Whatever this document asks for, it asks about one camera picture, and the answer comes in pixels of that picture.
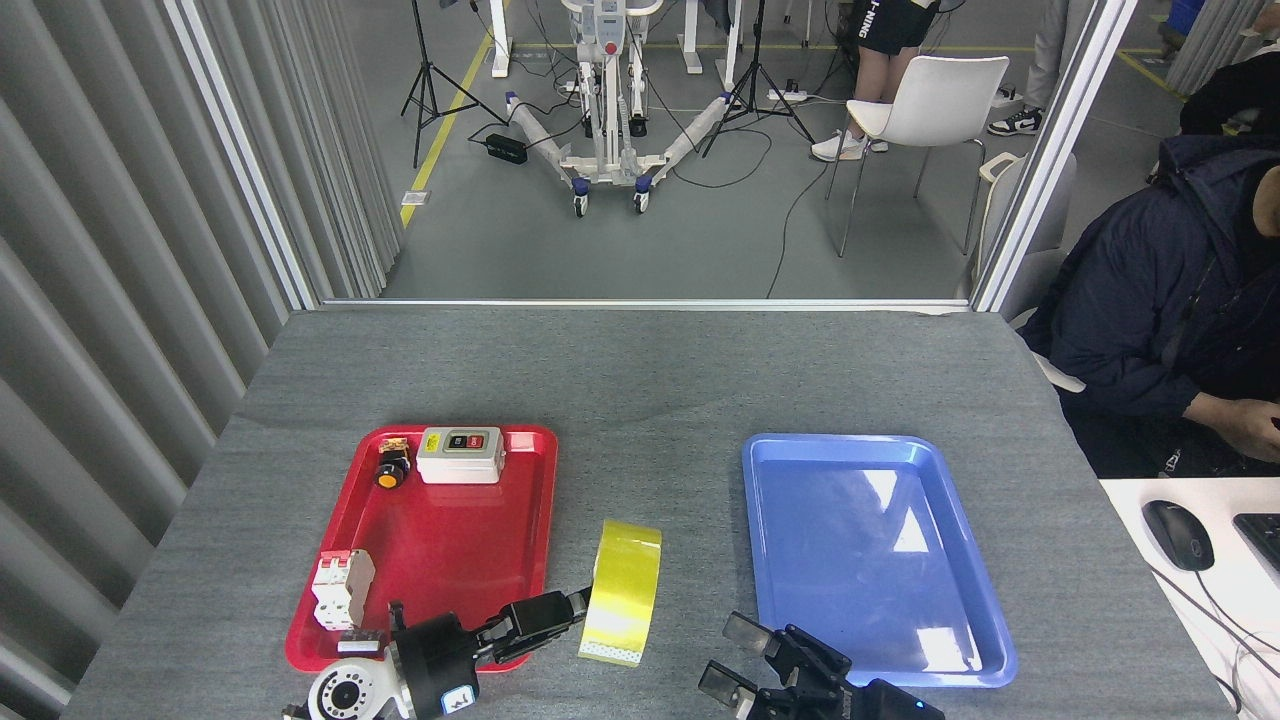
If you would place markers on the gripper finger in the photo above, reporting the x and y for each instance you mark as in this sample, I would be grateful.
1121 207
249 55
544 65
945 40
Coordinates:
510 648
805 660
540 615
780 703

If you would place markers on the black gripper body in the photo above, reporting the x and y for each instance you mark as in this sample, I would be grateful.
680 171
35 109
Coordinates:
435 660
890 705

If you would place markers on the yellow tape roll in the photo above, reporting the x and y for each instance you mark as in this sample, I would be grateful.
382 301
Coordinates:
625 590

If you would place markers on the person's hand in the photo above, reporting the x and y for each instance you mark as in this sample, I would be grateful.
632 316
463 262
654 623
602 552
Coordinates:
1250 425

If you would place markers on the small white black component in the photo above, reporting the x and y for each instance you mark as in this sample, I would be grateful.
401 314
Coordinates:
360 643

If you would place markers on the white circuit breaker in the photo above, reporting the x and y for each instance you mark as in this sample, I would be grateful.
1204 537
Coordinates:
340 590

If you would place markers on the red plastic tray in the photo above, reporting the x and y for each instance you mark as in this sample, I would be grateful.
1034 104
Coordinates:
440 540

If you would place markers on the blue plastic tray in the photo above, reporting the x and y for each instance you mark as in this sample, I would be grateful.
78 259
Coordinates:
850 540

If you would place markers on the yellow push button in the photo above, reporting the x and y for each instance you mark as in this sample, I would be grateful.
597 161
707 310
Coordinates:
388 477

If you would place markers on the black computer mouse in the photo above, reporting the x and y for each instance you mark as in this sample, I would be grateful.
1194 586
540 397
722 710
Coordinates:
1178 535

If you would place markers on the white desk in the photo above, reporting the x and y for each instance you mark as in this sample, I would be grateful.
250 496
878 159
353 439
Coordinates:
1250 610

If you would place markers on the black keyboard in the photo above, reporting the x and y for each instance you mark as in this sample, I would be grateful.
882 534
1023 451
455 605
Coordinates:
1265 540

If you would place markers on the white floor plate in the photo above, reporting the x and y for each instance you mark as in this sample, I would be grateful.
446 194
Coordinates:
416 198

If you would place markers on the grey white armchair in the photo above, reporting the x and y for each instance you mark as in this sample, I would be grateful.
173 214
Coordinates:
1035 280

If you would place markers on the black power adapter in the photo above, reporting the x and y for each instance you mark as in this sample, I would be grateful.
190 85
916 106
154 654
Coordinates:
506 149

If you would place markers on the person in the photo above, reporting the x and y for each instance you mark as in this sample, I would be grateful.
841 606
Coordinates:
885 20
1130 300
1050 50
1235 95

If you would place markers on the white stand on wheels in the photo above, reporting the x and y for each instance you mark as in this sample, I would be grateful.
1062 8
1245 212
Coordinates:
606 120

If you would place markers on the black tripod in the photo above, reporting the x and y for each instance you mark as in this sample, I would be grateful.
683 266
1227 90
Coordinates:
757 50
430 70

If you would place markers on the white power strip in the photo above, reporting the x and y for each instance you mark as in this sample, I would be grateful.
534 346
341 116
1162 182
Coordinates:
788 95

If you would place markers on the white desk leg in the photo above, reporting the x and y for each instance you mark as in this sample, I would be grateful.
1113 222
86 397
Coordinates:
733 50
690 40
498 40

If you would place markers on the white plastic chair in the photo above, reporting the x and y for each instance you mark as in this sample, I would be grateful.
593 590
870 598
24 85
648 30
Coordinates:
950 95

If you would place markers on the white push-button switch box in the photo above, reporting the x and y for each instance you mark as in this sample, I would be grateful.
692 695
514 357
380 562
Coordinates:
460 465

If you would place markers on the silver frame rail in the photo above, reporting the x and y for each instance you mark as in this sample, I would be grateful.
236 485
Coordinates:
650 304

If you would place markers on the silver frame post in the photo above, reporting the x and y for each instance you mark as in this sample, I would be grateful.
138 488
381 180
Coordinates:
1050 150

